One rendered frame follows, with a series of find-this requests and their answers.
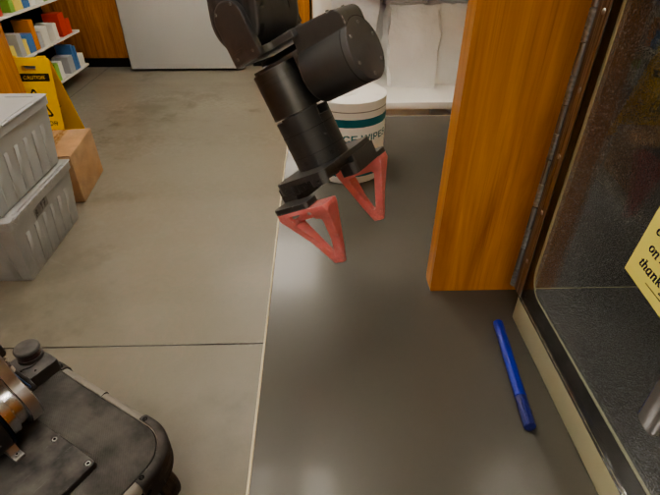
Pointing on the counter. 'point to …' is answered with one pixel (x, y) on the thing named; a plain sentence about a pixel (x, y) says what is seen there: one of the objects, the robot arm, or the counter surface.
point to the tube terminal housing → (565, 405)
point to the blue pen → (514, 376)
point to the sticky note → (647, 263)
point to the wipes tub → (360, 118)
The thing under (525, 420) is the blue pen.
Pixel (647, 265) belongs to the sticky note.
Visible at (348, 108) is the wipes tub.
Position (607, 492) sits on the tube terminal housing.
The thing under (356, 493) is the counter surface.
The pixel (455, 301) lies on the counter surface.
